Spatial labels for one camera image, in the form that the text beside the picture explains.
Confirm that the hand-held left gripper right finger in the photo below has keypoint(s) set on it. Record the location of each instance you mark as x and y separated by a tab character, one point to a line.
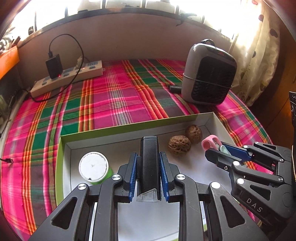
164	178

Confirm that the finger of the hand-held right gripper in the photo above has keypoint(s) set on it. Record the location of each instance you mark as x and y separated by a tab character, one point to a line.
235	151
219	158

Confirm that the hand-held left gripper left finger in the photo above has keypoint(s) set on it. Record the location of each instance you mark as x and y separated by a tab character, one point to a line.
131	178

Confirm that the pink clip with white pad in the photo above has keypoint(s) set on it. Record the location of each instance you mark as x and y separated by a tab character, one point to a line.
208	142

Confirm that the black rectangular device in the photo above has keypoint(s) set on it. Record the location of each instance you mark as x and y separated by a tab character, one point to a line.
149	162

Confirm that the brown walnut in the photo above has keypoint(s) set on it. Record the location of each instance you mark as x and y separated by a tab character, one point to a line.
179	146
193	134

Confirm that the white green spool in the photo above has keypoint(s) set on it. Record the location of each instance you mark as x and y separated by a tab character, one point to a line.
93	165

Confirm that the green cardboard box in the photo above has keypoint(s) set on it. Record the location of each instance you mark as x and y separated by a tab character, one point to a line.
104	143

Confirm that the plaid pink green blanket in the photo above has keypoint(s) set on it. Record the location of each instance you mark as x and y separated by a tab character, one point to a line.
115	102

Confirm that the grey portable heater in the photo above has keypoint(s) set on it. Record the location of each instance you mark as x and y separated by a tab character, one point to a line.
208	76

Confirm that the cream dotted curtain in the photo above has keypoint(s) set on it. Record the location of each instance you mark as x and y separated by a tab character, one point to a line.
254	64

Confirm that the beige power strip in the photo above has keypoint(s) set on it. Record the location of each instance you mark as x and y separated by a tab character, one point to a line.
69	76

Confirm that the black charger adapter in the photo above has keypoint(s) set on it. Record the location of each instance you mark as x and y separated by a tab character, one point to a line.
54	67

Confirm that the orange tray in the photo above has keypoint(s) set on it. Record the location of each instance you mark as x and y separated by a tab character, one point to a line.
9	61

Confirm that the window grille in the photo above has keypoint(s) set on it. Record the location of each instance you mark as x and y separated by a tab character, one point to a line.
65	11

